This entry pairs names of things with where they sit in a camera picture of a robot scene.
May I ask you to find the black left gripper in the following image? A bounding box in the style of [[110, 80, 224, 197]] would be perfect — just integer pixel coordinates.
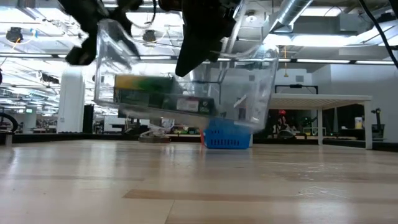
[[58, 0, 141, 70]]

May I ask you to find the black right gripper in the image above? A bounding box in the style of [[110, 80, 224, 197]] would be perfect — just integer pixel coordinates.
[[158, 0, 243, 78]]

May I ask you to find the clear plastic bin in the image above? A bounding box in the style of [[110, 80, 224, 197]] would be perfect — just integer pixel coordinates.
[[93, 17, 280, 132]]

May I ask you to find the blue plastic basket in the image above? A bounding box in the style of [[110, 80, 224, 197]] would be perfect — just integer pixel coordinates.
[[203, 119, 252, 151]]

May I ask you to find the white building column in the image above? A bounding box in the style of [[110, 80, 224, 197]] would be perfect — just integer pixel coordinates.
[[57, 67, 86, 134]]

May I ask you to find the black tall cabinet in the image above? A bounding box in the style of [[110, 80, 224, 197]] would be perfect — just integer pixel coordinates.
[[82, 104, 95, 134]]

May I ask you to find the white perforated metal shelf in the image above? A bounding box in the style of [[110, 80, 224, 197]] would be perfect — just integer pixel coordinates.
[[267, 93, 374, 151]]

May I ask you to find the black background stand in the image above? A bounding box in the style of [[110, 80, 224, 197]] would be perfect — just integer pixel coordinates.
[[371, 108, 386, 141]]

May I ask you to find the white lamp cord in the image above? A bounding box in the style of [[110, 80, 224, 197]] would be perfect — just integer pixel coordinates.
[[139, 119, 175, 138]]

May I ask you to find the silver ventilation duct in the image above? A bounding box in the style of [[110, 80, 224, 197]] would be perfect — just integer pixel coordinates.
[[270, 0, 313, 32]]

